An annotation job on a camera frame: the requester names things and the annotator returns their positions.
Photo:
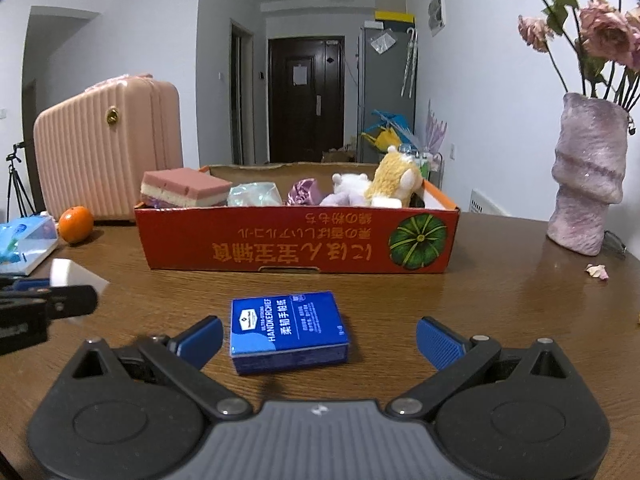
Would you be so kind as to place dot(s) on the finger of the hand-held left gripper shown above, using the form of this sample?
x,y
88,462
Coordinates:
x,y
60,302
30,285

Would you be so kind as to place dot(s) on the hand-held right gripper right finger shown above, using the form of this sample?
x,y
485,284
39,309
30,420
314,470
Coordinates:
x,y
440,342

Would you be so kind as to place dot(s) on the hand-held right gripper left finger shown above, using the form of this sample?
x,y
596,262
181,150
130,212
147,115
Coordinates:
x,y
202,342

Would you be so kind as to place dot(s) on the blue handkerchief pack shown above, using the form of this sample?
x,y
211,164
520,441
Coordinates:
x,y
287,330

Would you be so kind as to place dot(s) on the red cardboard box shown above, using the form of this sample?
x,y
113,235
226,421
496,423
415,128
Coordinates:
x,y
300,245

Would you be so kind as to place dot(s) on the pink layered sponge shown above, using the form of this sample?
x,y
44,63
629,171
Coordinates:
x,y
185,187

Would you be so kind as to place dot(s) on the translucent mesh pouch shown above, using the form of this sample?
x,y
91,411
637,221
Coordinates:
x,y
252,194

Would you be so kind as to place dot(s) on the yellow plush toy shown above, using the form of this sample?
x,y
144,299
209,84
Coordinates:
x,y
392,172

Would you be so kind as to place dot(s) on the white plush toy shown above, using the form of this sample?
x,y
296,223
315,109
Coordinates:
x,y
345,190

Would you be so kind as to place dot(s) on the pink satin pouch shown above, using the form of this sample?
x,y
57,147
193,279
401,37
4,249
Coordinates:
x,y
305,191

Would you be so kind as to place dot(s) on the blue tissue pack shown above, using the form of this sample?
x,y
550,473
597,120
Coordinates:
x,y
25,245

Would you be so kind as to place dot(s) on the orange fruit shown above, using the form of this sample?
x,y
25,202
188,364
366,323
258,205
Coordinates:
x,y
76,225

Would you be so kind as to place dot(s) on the pink ribbed hard suitcase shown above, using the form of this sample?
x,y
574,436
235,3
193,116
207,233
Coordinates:
x,y
100,160

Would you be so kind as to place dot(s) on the fallen pink petal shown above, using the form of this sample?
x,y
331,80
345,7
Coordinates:
x,y
597,271

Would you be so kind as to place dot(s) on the metal cart with bottles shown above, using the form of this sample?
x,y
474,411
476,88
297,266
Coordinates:
x,y
431,162

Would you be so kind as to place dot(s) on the yellow bag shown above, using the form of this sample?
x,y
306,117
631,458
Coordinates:
x,y
382,139

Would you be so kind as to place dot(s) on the brown cardboard box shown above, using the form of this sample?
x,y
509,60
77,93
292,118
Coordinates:
x,y
340,156

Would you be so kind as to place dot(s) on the purple fairy wings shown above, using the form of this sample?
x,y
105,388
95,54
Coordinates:
x,y
435,130

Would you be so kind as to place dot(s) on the pink textured vase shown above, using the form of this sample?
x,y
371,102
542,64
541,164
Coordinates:
x,y
585,175

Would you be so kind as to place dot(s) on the blue plastic item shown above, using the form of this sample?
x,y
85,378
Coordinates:
x,y
392,120

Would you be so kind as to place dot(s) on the dark entrance door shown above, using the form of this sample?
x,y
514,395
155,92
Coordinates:
x,y
305,125

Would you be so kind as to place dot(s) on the grey refrigerator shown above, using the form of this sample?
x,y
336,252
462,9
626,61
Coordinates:
x,y
385,100

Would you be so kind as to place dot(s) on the dark side door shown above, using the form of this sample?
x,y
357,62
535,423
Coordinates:
x,y
242,95

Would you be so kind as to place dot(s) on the white folded umbrella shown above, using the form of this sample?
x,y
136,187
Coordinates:
x,y
409,62

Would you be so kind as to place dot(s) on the white paper notice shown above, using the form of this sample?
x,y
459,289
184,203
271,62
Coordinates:
x,y
300,75

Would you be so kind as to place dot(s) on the clear plastic bag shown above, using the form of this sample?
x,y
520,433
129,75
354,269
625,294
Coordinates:
x,y
382,42

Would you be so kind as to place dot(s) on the yellow and black box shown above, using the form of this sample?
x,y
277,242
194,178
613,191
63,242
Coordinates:
x,y
395,17

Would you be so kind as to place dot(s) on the bunch of dried pink roses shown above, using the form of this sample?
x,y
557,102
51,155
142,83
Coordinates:
x,y
605,35

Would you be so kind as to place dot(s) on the black camera tripod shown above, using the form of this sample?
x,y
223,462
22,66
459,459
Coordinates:
x,y
17,180

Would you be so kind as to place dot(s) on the white wall heater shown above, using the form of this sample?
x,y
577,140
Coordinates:
x,y
487,202

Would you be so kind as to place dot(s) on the white wall electrical panel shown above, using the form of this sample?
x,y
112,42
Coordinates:
x,y
436,10

